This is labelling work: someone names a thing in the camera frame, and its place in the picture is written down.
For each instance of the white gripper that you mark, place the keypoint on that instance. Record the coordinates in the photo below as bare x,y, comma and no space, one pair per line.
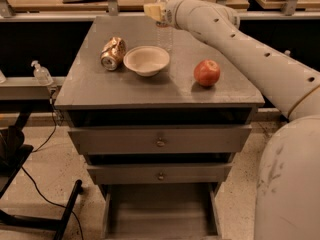
170,13

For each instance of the clear plastic water bottle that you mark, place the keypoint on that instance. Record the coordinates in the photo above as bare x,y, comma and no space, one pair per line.
164,31

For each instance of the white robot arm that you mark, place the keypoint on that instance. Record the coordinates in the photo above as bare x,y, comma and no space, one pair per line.
288,186

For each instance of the grey drawer cabinet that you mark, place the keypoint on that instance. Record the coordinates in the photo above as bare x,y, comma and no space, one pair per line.
93,97

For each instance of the left hand sanitizer bottle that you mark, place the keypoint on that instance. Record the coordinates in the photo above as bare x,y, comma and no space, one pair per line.
42,74

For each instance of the grey top drawer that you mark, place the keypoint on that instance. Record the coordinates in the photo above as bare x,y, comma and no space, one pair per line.
163,140

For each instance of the grey middle drawer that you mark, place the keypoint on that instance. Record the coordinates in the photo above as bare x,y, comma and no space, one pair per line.
158,173

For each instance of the grey open bottom drawer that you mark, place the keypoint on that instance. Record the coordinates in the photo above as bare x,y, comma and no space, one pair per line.
184,211

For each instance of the white paper bowl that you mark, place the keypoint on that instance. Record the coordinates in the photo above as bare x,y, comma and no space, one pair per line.
146,61

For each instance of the crushed gold soda can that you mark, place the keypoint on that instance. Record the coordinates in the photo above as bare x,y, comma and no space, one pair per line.
113,53

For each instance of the red apple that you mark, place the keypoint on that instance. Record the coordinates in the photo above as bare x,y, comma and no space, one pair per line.
207,73

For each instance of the black chair base left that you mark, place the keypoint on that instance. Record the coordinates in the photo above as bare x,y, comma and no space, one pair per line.
18,183

